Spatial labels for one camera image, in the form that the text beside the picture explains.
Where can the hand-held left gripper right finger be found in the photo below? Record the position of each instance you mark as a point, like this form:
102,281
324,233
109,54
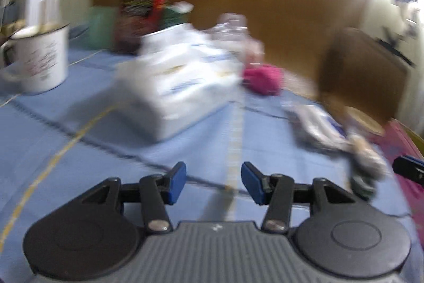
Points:
251,184

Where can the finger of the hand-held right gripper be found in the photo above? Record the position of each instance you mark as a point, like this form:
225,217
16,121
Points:
409,167

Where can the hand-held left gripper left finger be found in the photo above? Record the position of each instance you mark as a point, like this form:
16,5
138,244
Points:
176,184

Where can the pink tin box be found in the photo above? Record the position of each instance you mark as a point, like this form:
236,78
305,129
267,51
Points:
405,143

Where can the bag of white beads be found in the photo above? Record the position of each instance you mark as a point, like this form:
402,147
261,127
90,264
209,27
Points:
364,158

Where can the pink fluffy cloth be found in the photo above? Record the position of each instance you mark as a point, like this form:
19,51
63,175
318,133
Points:
263,79

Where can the blue tablecloth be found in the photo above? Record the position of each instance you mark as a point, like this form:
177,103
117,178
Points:
281,157

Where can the large white tissue pack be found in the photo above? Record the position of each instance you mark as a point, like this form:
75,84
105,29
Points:
180,80

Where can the brown woven mat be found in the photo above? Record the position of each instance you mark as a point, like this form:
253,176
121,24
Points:
361,70

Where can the plastic bag of cups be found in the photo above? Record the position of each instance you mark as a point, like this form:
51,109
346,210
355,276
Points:
232,29

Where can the green box with white lid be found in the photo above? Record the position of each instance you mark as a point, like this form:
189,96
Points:
172,17

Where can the mint green container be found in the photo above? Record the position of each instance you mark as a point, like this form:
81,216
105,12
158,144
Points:
99,27

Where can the red printed box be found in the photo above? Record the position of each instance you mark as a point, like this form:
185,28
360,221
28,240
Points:
142,11

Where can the white enamel mug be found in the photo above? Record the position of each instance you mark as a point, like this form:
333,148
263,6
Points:
39,61

